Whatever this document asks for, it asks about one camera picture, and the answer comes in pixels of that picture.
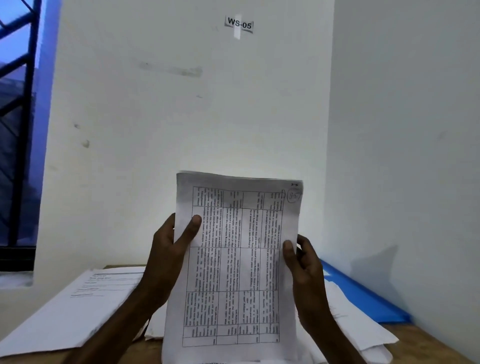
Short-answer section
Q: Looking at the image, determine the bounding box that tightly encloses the person's left hand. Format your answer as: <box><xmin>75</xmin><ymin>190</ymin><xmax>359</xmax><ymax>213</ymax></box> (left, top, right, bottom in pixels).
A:
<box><xmin>143</xmin><ymin>213</ymin><xmax>203</xmax><ymax>305</ymax></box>

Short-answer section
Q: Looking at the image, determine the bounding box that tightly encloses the white printed document stack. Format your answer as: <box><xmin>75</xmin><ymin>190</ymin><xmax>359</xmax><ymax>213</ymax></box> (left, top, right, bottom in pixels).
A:
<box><xmin>0</xmin><ymin>265</ymin><xmax>148</xmax><ymax>358</ymax></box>

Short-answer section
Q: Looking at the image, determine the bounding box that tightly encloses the blue plastic folder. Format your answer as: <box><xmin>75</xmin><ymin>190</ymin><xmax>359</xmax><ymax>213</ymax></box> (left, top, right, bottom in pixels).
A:
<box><xmin>319</xmin><ymin>259</ymin><xmax>412</xmax><ymax>325</ymax></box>

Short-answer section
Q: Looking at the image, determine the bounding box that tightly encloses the person's right hand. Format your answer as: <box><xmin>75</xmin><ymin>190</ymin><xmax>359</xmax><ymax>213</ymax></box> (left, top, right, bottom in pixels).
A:
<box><xmin>282</xmin><ymin>234</ymin><xmax>326</xmax><ymax>323</ymax></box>

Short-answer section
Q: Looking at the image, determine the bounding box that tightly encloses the dark metal window grille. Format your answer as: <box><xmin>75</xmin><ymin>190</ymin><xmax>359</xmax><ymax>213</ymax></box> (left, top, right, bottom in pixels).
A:
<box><xmin>0</xmin><ymin>0</ymin><xmax>43</xmax><ymax>272</ymax></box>

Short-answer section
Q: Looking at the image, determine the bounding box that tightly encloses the printed table paper sheet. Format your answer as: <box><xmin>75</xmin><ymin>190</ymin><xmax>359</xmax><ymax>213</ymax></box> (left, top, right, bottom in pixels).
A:
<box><xmin>161</xmin><ymin>171</ymin><xmax>304</xmax><ymax>364</ymax></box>

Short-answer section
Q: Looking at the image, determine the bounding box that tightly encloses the person's left forearm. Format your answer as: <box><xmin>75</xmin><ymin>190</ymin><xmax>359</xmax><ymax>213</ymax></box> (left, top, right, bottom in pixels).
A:
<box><xmin>63</xmin><ymin>279</ymin><xmax>169</xmax><ymax>364</ymax></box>

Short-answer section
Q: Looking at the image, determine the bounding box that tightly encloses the person's right forearm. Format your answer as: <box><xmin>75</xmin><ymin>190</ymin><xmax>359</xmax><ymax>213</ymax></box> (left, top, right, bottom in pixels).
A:
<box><xmin>299</xmin><ymin>309</ymin><xmax>367</xmax><ymax>364</ymax></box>

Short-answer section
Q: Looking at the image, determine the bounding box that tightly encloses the white wall label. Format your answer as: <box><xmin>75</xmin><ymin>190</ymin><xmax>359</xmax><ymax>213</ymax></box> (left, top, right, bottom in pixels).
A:
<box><xmin>224</xmin><ymin>16</ymin><xmax>254</xmax><ymax>40</ymax></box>

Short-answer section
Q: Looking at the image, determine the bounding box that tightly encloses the loose white paper pile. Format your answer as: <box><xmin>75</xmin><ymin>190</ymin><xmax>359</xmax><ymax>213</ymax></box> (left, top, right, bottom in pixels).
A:
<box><xmin>145</xmin><ymin>275</ymin><xmax>399</xmax><ymax>364</ymax></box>

